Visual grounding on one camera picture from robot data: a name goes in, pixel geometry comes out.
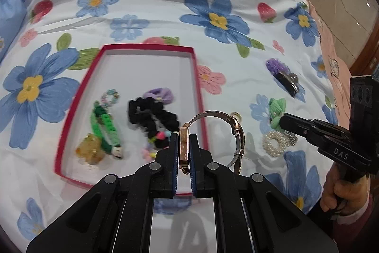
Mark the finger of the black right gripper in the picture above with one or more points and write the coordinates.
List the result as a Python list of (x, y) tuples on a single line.
[(331, 140)]

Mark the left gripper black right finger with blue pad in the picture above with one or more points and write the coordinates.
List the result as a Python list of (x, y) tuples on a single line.
[(251, 214)]

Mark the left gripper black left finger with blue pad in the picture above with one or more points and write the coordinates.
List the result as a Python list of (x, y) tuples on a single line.
[(115, 215)]

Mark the rose gold wrist watch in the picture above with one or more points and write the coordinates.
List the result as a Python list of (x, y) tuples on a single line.
[(224, 142)]

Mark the red jewelry box tray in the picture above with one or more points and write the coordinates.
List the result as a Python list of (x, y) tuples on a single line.
[(132, 99)]

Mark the person's right hand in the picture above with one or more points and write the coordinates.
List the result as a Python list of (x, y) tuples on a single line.
[(346, 196)]

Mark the pink patterned blanket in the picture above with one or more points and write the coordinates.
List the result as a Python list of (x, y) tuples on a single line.
[(336, 69)]

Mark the amber yellow hair clip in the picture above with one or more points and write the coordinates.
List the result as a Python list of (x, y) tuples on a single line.
[(90, 149)]

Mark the black rhinestone hair claw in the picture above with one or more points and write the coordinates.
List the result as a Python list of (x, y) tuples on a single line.
[(289, 81)]

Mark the purple lace scrunchie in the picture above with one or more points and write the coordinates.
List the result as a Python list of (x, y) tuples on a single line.
[(275, 66)]

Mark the floral white bed sheet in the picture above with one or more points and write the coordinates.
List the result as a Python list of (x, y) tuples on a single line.
[(232, 40)]

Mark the black velvet scrunchie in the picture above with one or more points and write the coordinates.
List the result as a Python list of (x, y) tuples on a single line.
[(150, 115)]

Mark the blue floral pillow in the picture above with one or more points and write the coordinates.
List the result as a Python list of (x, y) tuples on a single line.
[(13, 13)]

